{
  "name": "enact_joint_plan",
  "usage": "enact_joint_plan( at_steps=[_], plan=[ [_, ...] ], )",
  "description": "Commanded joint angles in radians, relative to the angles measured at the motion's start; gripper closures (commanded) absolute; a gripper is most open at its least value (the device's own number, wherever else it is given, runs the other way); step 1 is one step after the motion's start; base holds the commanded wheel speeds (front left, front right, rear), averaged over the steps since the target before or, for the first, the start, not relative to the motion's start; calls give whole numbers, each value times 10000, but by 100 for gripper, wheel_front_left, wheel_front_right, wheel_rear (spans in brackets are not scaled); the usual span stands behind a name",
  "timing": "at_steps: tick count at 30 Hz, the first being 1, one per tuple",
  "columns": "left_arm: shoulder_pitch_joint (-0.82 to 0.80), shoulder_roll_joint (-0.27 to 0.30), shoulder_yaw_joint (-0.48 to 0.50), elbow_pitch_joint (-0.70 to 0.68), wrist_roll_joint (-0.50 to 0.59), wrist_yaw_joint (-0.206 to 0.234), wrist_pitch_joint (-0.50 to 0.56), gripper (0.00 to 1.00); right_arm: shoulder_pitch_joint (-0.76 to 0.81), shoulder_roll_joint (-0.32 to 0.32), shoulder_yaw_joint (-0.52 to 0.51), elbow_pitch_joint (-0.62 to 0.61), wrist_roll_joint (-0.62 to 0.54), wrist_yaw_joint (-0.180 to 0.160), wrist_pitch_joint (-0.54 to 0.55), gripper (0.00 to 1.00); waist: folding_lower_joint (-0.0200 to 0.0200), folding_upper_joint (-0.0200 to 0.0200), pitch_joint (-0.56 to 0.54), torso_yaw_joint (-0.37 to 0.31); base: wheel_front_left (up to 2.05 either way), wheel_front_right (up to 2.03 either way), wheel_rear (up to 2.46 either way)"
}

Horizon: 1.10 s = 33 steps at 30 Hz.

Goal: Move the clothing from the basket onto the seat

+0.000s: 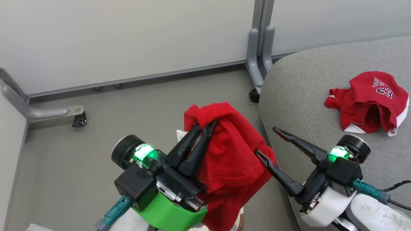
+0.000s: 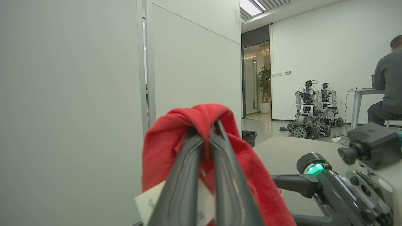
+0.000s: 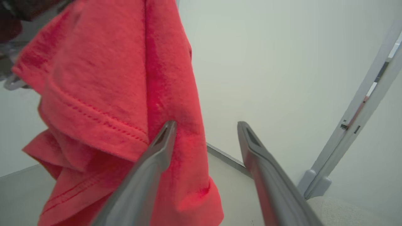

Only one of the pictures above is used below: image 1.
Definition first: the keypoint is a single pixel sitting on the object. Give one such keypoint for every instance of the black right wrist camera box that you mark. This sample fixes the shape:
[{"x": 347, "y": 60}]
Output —
[{"x": 342, "y": 175}]

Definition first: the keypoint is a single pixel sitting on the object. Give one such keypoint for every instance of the short grey partition leg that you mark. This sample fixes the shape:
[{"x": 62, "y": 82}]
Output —
[{"x": 268, "y": 48}]

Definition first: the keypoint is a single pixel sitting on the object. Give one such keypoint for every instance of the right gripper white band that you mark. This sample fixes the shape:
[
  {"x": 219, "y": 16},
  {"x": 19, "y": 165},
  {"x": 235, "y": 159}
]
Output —
[{"x": 324, "y": 208}]

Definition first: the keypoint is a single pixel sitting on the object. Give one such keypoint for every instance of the red basketball jersey white trim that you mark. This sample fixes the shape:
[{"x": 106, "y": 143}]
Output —
[{"x": 369, "y": 99}]

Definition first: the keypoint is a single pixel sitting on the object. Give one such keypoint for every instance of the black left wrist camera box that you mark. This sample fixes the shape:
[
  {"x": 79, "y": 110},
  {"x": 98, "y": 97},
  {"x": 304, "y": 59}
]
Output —
[{"x": 135, "y": 186}]

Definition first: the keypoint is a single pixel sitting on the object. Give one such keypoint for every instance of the black caster with metal bracket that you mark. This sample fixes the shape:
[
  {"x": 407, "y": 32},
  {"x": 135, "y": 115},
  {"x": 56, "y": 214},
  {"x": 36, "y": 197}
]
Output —
[{"x": 79, "y": 120}]

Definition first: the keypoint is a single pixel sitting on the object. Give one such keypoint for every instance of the tall grey partition leg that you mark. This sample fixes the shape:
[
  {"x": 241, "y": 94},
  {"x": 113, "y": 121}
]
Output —
[{"x": 253, "y": 64}]

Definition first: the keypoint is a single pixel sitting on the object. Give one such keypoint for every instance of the long grey partition leg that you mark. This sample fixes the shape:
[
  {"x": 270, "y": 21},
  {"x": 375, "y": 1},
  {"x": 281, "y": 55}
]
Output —
[{"x": 41, "y": 113}]

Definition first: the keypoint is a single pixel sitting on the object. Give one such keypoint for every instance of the plain red shirt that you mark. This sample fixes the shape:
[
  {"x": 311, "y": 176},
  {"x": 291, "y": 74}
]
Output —
[{"x": 234, "y": 160}]

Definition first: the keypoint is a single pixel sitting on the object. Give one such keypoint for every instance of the white tape strip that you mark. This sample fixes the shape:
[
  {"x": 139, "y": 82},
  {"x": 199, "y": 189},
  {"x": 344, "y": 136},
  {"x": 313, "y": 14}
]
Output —
[{"x": 38, "y": 227}]

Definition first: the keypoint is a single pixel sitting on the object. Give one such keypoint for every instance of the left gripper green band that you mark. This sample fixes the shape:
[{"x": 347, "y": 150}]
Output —
[{"x": 173, "y": 215}]

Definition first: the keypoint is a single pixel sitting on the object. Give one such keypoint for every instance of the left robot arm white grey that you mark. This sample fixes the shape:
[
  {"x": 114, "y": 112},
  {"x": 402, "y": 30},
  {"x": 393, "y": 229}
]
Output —
[{"x": 128, "y": 224}]

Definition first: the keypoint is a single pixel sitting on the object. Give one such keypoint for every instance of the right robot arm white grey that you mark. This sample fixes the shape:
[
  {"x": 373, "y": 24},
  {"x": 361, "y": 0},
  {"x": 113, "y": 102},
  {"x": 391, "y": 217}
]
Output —
[{"x": 379, "y": 215}]

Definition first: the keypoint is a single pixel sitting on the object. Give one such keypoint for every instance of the grey fabric sofa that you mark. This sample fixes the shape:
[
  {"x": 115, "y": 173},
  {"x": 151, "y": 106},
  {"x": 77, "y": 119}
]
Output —
[{"x": 321, "y": 96}]

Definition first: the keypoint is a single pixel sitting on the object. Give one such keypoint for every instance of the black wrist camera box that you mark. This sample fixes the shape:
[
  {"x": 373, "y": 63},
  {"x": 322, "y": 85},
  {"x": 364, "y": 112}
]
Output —
[
  {"x": 342, "y": 175},
  {"x": 135, "y": 186}
]

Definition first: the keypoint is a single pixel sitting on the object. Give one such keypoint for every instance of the round black caster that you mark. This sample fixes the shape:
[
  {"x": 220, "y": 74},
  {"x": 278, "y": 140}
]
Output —
[{"x": 254, "y": 95}]

